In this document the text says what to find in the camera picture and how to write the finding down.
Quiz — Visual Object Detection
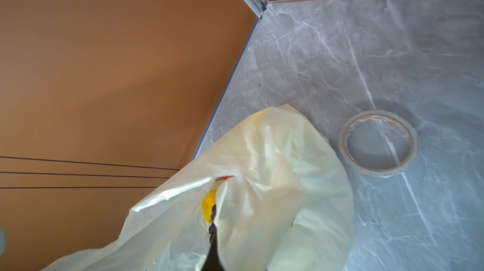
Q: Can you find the clear tape roll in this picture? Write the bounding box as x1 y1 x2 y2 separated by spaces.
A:
338 110 418 178

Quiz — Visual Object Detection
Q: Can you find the yellow lemon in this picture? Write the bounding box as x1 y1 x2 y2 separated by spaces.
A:
202 189 217 224

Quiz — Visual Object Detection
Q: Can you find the cream plastic bag orange print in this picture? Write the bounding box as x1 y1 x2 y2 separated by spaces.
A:
49 105 354 270

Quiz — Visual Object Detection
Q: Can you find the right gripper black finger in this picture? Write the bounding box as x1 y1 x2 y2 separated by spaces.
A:
201 238 224 271

